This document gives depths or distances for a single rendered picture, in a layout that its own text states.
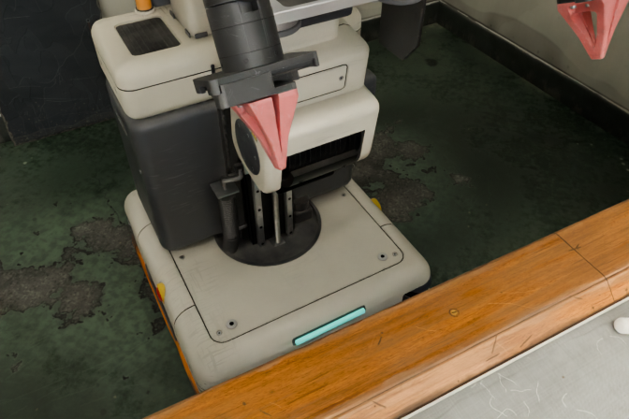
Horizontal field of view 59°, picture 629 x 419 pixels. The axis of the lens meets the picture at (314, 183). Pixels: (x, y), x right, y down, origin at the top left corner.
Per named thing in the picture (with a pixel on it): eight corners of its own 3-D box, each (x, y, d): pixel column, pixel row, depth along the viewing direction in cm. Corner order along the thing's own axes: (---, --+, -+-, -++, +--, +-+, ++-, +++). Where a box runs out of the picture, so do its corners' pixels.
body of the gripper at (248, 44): (323, 71, 50) (304, -15, 48) (216, 102, 46) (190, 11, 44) (294, 70, 56) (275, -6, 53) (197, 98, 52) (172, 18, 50)
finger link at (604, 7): (650, 48, 67) (645, -34, 64) (609, 63, 64) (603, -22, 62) (599, 50, 73) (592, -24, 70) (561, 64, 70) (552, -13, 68)
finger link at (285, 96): (317, 166, 51) (293, 65, 48) (246, 192, 49) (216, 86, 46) (288, 155, 57) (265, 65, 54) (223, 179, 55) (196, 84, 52)
